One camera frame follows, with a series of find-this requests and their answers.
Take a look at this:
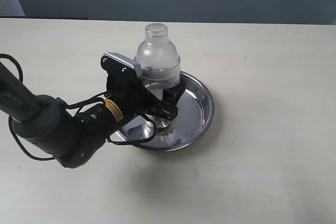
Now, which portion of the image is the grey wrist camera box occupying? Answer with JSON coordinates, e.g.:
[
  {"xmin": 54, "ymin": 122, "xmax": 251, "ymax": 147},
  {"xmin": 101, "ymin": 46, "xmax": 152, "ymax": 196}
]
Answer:
[{"xmin": 101, "ymin": 52, "xmax": 142, "ymax": 81}]

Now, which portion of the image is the clear plastic shaker bottle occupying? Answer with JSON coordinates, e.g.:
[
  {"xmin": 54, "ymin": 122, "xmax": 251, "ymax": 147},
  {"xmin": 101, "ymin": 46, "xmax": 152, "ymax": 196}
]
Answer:
[{"xmin": 134, "ymin": 23, "xmax": 182, "ymax": 130}]

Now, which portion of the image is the round stainless steel plate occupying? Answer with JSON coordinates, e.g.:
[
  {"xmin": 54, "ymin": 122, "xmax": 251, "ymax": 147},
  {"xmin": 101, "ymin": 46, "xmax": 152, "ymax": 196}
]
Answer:
[{"xmin": 110, "ymin": 71, "xmax": 215, "ymax": 152}]

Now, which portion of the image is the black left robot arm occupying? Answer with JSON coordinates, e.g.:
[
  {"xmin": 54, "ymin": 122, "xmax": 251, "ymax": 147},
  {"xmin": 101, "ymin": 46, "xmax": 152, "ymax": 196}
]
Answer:
[{"xmin": 1, "ymin": 58, "xmax": 186, "ymax": 168}]

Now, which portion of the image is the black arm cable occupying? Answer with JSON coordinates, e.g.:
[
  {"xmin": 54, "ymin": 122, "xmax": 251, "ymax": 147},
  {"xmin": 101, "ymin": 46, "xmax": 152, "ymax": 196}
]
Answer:
[{"xmin": 0, "ymin": 54, "xmax": 158, "ymax": 161}]

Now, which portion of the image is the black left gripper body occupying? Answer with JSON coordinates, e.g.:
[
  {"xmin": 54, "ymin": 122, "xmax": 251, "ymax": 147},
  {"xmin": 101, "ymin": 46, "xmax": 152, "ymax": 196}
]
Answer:
[{"xmin": 105, "ymin": 77, "xmax": 161, "ymax": 122}]

